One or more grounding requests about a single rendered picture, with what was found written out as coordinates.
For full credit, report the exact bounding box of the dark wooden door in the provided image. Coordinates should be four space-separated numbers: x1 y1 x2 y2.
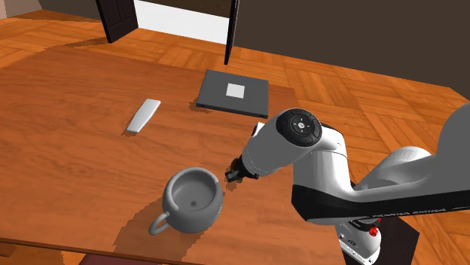
95 0 139 44

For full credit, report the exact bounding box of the grey flat square box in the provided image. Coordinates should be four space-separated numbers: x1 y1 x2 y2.
196 69 270 120

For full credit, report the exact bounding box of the grey round mug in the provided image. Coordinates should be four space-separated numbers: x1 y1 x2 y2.
148 167 224 236

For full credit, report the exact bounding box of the white remote control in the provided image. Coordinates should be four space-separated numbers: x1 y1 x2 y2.
126 98 162 133

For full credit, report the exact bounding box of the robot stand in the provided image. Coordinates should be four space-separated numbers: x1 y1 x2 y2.
343 215 420 265

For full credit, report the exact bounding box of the dark door frame post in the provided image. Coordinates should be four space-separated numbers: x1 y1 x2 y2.
224 0 241 65

